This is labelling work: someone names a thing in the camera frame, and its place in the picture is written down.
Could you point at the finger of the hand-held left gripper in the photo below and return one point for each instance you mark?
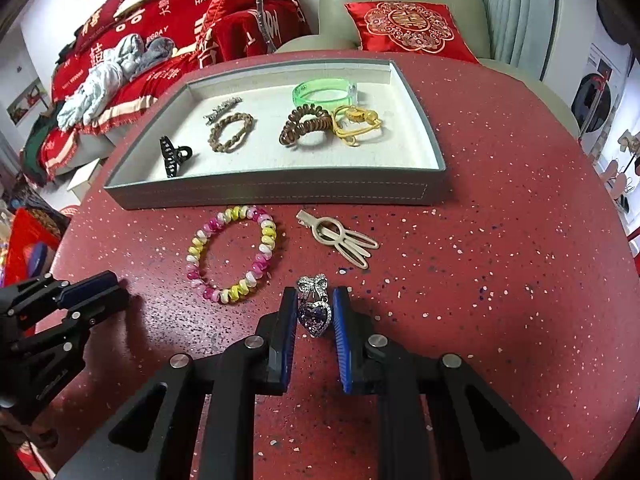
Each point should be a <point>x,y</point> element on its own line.
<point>92,290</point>
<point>60,335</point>

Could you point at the green translucent bangle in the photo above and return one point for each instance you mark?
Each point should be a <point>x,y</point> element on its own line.
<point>320,94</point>

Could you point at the green cloth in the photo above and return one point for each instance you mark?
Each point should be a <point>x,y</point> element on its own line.
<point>35,145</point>

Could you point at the landscape wall picture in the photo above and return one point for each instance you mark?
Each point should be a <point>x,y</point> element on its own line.
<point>25,102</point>

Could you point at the grey pleated curtain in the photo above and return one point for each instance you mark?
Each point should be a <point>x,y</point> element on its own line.
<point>515,0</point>

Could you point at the white wall poster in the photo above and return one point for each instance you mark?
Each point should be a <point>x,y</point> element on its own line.
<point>597,95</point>

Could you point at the round red stool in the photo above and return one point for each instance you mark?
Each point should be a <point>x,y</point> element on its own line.
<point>69,210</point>

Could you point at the beige hair clip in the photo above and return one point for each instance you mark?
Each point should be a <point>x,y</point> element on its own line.
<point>320,227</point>

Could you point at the grey clothing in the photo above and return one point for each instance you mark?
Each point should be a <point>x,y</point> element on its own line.
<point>155,55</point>

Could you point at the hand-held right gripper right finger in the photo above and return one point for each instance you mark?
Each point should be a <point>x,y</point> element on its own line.
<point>344,345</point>

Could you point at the red covered sofa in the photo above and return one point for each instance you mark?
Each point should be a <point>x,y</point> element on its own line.
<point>200,5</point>

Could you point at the light blue clothing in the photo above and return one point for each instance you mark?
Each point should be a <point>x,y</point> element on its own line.
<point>97,85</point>

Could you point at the red gift bag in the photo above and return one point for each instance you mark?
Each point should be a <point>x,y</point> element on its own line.
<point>25,232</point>

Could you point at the red satin pillow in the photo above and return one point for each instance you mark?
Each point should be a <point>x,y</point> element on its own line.
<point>217,7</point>

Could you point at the red pillow with characters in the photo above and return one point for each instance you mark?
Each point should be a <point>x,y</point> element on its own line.
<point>107,10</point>

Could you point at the silver heart brooch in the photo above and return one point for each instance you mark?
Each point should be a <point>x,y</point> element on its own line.
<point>312,315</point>

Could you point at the wall decoration rack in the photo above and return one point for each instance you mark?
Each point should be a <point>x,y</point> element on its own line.
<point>625,170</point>

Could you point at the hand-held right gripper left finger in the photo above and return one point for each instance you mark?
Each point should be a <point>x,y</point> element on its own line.
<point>286,345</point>

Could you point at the grey sofa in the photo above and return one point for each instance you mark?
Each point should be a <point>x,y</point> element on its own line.
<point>87,147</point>

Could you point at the red embroidered cushion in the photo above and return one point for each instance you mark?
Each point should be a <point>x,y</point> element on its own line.
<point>407,27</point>

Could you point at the grey jewelry tray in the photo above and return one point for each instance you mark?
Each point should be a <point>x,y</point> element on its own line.
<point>260,170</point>

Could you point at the white box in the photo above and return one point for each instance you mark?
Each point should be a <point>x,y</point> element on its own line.
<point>87,175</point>

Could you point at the gooseneck phone holder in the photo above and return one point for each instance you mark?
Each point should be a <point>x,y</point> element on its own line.
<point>265,20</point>

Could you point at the black claw hair clip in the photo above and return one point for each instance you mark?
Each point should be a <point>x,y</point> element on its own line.
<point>172,157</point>

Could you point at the silver rhinestone barrette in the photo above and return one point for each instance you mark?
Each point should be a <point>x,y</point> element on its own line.
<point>222,107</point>

